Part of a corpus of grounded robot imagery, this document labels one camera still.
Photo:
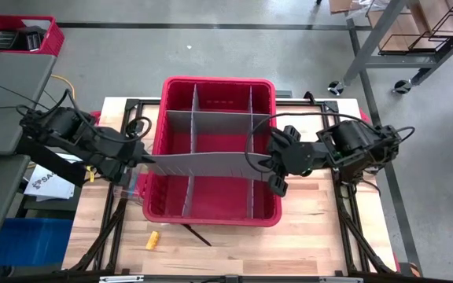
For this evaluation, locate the dark grey flat pad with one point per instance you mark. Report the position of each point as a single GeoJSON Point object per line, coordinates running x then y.
{"type": "Point", "coordinates": [283, 94]}

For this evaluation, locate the wooden cart boards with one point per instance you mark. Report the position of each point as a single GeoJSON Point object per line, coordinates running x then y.
{"type": "Point", "coordinates": [397, 27]}

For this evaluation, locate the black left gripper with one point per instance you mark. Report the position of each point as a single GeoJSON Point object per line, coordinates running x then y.
{"type": "Point", "coordinates": [120, 157]}

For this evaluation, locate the orange toy block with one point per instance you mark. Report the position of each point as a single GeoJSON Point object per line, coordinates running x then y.
{"type": "Point", "coordinates": [152, 240]}

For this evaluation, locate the white printed paper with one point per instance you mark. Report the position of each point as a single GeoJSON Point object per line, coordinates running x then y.
{"type": "Point", "coordinates": [49, 186]}

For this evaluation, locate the grey metal cart frame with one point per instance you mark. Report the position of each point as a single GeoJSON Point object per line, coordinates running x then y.
{"type": "Point", "coordinates": [376, 35]}

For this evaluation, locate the thin grey stick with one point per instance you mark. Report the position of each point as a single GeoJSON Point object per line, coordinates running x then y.
{"type": "Point", "coordinates": [197, 235]}

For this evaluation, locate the clear plastic tray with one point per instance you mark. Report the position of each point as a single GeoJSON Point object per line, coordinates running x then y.
{"type": "Point", "coordinates": [130, 192]}

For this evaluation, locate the cardboard box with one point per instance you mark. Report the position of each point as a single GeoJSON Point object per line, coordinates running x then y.
{"type": "Point", "coordinates": [342, 4]}

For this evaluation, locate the black aluminium rig frame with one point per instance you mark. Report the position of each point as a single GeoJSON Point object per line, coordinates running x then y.
{"type": "Point", "coordinates": [328, 104]}

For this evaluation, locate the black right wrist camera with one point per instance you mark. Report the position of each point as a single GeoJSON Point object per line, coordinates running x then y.
{"type": "Point", "coordinates": [291, 133]}

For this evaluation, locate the black floor tape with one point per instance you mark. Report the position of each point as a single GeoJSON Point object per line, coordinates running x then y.
{"type": "Point", "coordinates": [191, 26]}
{"type": "Point", "coordinates": [403, 220]}

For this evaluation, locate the blue plastic crate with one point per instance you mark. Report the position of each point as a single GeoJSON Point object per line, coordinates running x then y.
{"type": "Point", "coordinates": [22, 239]}

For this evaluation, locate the red table clamp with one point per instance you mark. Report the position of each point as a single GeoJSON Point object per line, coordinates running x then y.
{"type": "Point", "coordinates": [365, 117]}
{"type": "Point", "coordinates": [96, 115]}

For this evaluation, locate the black support bar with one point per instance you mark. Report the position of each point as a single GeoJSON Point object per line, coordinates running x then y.
{"type": "Point", "coordinates": [53, 165]}

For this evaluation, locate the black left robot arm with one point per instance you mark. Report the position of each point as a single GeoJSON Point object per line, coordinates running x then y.
{"type": "Point", "coordinates": [65, 126]}

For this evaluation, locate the white paper sheet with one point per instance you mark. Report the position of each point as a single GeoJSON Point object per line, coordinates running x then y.
{"type": "Point", "coordinates": [35, 23]}

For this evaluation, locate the large red plastic bin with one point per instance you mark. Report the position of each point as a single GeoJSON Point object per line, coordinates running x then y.
{"type": "Point", "coordinates": [218, 196]}

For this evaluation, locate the black devices in basket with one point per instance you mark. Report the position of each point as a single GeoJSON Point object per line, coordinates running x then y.
{"type": "Point", "coordinates": [20, 39]}

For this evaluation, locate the red plastic basket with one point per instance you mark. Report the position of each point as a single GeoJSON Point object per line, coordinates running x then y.
{"type": "Point", "coordinates": [55, 39]}

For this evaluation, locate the black cart caster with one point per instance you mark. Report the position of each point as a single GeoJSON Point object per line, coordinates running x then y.
{"type": "Point", "coordinates": [401, 86]}
{"type": "Point", "coordinates": [336, 88]}

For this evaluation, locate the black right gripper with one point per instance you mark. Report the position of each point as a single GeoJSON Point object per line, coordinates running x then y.
{"type": "Point", "coordinates": [295, 157]}

